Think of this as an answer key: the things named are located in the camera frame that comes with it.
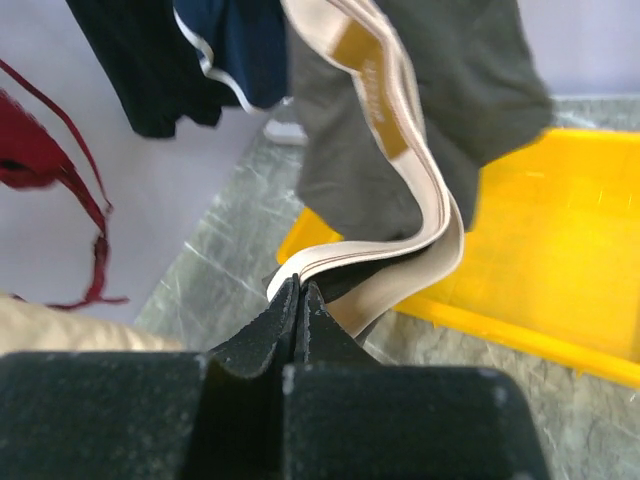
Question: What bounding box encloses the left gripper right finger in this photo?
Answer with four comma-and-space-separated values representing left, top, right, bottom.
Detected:
282, 285, 550, 479

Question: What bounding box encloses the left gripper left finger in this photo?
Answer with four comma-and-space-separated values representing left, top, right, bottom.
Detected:
1, 279, 300, 479

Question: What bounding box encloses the brown beige underwear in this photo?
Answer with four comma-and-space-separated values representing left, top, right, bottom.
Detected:
267, 1, 553, 336

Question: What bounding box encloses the beige underwear on hanger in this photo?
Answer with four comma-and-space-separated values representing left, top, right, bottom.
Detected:
1, 295, 183, 355

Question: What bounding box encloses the black beige-waistband underwear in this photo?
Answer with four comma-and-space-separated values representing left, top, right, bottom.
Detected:
67, 0, 239, 139

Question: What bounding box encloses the navy blue underwear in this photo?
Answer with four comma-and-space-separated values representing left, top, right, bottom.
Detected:
173, 0, 288, 113

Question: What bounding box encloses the yellow plastic tray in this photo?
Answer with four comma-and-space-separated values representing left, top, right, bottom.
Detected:
277, 127, 640, 389

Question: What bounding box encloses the red lace bra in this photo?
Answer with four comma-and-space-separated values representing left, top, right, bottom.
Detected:
1, 62, 129, 311

